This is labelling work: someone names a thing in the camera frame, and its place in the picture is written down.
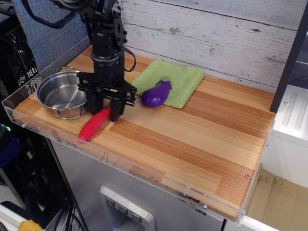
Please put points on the stainless steel pot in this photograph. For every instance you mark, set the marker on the stainless steel pot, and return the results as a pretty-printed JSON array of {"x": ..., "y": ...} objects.
[{"x": 60, "y": 96}]

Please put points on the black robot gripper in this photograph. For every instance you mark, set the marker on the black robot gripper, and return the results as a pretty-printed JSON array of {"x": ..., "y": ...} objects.
[{"x": 107, "y": 82}]

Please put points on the green folded cloth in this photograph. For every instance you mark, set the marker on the green folded cloth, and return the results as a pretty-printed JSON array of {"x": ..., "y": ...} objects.
[{"x": 184, "y": 81}]

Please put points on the purple toy eggplant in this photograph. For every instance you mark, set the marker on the purple toy eggplant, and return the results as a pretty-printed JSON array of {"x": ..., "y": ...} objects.
[{"x": 157, "y": 95}]

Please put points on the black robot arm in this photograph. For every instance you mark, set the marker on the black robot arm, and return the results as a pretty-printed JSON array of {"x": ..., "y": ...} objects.
[{"x": 107, "y": 35}]

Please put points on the black plastic crate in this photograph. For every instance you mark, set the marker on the black plastic crate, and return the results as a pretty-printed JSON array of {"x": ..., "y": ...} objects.
[{"x": 20, "y": 57}]

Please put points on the clear acrylic table guard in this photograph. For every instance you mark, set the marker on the clear acrylic table guard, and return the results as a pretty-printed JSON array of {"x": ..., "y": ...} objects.
[{"x": 202, "y": 152}]

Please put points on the red handled metal fork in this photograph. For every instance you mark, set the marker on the red handled metal fork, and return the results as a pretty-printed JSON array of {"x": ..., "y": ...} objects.
[{"x": 93, "y": 125}]

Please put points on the dark grey right post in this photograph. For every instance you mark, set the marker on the dark grey right post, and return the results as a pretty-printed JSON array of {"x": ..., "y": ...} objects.
[{"x": 291, "y": 61}]

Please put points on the yellow object bottom left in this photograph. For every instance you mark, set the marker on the yellow object bottom left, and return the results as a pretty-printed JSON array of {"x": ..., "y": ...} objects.
[{"x": 29, "y": 225}]

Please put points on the white toy sink counter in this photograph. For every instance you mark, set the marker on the white toy sink counter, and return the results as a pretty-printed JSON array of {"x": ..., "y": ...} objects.
[{"x": 285, "y": 154}]

